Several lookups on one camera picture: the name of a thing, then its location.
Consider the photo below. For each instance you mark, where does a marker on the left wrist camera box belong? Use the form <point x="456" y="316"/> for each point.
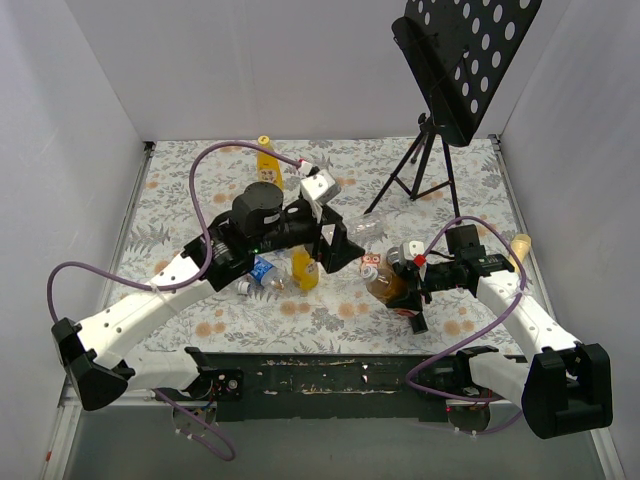
<point x="320" y="187"/>

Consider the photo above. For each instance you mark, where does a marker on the yellow honey pomelo bottle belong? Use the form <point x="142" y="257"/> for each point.
<point x="305" y="271"/>

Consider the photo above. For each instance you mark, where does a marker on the white tea bottle cap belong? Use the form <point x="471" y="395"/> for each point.
<point x="369" y="273"/>

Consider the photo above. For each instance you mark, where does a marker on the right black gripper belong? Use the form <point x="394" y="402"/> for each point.
<point x="417" y="288"/>

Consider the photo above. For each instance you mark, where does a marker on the black perforated music stand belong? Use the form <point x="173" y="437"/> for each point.
<point x="458" y="53"/>

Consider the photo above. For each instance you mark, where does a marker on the tall yellow juice bottle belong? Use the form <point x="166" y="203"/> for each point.
<point x="268" y="167"/>

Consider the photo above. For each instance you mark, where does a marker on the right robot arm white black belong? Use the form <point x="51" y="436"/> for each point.
<point x="561" y="386"/>

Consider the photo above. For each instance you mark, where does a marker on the floral patterned table mat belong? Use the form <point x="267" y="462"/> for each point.
<point x="338" y="316"/>

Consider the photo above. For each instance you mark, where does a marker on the red owl wooden block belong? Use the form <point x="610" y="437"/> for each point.
<point x="371" y="259"/>

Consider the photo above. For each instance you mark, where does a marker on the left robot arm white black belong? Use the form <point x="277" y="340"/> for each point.
<point x="95" y="352"/>

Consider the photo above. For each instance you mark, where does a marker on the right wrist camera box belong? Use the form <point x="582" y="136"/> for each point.
<point x="412" y="251"/>

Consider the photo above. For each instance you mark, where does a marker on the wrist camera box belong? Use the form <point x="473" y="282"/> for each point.
<point x="412" y="251"/>
<point x="320" y="187"/>

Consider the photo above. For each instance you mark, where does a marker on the black front base bar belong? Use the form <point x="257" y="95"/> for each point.
<point x="277" y="386"/>

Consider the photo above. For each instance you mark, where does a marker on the beige cone object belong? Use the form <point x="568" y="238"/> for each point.
<point x="520" y="249"/>

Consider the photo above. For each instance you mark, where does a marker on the blue label crushed water bottle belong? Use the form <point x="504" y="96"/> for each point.
<point x="263" y="276"/>

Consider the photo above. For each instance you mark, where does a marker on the clear crushed plastic bottle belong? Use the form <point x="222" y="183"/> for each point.
<point x="366" y="229"/>

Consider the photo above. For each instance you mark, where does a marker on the brown tea bottle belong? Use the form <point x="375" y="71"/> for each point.
<point x="386" y="285"/>

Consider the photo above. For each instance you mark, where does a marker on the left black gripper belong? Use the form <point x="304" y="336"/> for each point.
<point x="326" y="240"/>

